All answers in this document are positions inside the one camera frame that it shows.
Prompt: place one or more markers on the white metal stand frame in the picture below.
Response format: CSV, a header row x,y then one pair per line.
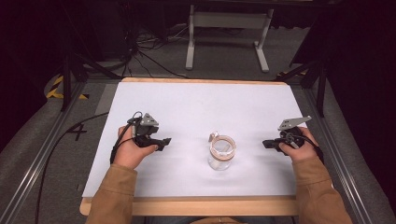
x,y
229,34

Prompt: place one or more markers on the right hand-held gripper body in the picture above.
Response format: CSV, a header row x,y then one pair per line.
x,y
291,132

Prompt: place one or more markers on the aluminium floor rail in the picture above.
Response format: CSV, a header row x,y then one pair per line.
x,y
37,158
339,161

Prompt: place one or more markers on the person's left hand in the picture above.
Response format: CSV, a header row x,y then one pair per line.
x,y
133,153

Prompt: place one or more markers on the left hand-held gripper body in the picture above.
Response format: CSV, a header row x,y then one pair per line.
x,y
144,129

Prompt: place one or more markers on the black tripod stand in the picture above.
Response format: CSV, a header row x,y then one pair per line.
x,y
73,68
314,77

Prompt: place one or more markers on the person's right hand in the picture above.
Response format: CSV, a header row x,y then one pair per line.
x,y
303,150

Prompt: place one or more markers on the white table cover sheet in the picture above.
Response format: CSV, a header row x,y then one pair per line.
x,y
199,124

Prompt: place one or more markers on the clear glass jar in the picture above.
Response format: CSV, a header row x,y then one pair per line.
x,y
221,151

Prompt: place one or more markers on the yellow black floor tape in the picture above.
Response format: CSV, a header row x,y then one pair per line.
x,y
60,90

